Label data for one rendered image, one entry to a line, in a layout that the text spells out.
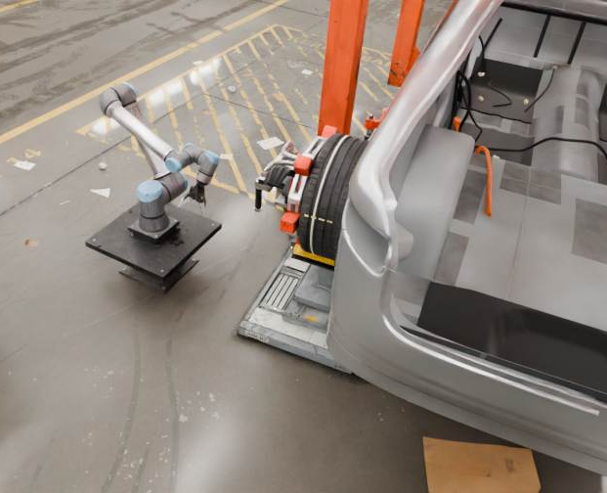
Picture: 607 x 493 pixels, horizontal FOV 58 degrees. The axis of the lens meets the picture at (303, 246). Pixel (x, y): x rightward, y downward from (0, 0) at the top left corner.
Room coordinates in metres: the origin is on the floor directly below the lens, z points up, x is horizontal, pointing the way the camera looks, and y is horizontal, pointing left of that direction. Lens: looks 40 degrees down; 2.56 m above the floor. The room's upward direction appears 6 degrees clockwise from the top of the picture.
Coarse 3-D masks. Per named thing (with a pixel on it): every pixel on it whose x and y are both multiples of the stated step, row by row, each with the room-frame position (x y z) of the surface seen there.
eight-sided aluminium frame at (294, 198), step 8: (312, 144) 2.51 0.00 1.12; (320, 144) 2.52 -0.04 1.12; (296, 176) 2.31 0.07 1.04; (304, 176) 2.31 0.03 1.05; (296, 184) 2.29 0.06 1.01; (304, 184) 2.28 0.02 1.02; (296, 192) 2.28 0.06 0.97; (288, 200) 2.24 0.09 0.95; (296, 200) 2.23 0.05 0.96; (288, 208) 2.24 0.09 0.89; (296, 208) 2.23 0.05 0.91; (296, 232) 2.22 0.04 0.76
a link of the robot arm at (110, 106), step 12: (108, 96) 2.84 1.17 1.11; (108, 108) 2.78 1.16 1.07; (120, 108) 2.80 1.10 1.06; (120, 120) 2.75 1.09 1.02; (132, 120) 2.74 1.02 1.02; (132, 132) 2.70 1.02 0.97; (144, 132) 2.69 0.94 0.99; (144, 144) 2.67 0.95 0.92; (156, 144) 2.64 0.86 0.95; (168, 156) 2.59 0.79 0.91; (180, 156) 2.61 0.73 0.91; (168, 168) 2.57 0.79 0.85; (180, 168) 2.56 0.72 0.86
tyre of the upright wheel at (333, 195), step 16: (336, 144) 2.43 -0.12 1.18; (352, 144) 2.45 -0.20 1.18; (320, 160) 2.32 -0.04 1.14; (336, 160) 2.32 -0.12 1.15; (352, 160) 2.32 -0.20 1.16; (320, 176) 2.25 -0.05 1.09; (336, 176) 2.24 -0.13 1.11; (336, 192) 2.18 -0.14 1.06; (304, 208) 2.17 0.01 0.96; (320, 208) 2.16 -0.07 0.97; (336, 208) 2.14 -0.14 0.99; (304, 224) 2.15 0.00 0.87; (320, 224) 2.13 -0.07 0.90; (336, 224) 2.11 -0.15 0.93; (304, 240) 2.16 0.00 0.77; (320, 240) 2.12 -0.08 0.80; (336, 240) 2.09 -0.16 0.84
